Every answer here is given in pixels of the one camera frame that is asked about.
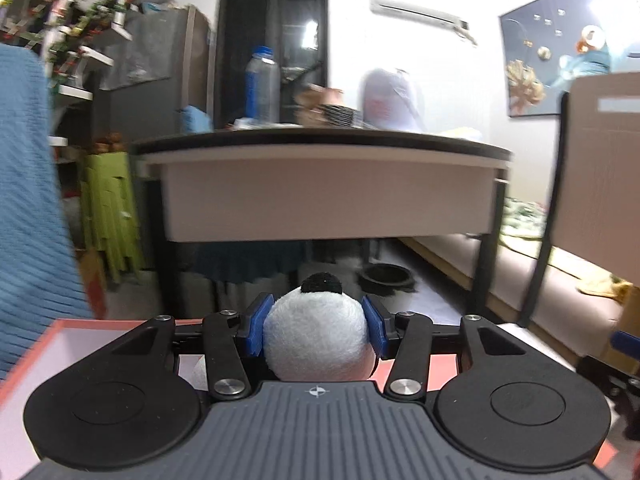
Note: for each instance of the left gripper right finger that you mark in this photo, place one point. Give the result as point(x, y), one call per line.
point(405, 338)

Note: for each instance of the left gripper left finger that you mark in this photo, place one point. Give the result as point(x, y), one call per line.
point(234, 352)

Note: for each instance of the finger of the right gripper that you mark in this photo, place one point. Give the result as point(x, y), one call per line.
point(616, 372)

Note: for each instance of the black white panda plush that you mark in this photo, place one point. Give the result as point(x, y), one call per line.
point(314, 333)

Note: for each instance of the pink box lid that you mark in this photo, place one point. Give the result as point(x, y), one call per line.
point(443, 367)

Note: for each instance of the black round bin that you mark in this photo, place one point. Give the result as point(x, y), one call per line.
point(384, 279)

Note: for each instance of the beige sofa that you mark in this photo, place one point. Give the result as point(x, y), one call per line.
point(579, 305)

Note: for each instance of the pink cardboard box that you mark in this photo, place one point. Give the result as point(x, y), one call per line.
point(125, 411)

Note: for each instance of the white black dining table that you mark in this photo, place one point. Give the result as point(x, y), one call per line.
point(325, 184)

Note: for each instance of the green stacked stools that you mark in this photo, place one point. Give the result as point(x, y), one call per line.
point(109, 213)

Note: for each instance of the blue quilted chair cover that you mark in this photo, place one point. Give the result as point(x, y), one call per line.
point(39, 275)

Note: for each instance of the blue cloth on table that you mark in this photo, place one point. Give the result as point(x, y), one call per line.
point(193, 121)

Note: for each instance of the dark woven basket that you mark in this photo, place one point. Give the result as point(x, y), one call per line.
point(341, 116)

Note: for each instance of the white humidifier appliance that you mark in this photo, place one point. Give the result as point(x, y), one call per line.
point(387, 102)

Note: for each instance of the plastic water bottle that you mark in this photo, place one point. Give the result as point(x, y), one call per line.
point(262, 87)

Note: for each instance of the small brown figurine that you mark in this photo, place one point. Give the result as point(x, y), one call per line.
point(310, 102)

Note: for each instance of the grey cabinet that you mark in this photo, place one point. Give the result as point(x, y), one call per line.
point(163, 68)

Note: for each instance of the white air conditioner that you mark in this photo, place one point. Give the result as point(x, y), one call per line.
point(436, 13)

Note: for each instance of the white staircase with garland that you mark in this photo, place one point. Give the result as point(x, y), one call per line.
point(70, 37)

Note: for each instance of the blue wall painting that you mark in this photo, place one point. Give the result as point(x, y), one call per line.
point(547, 44)

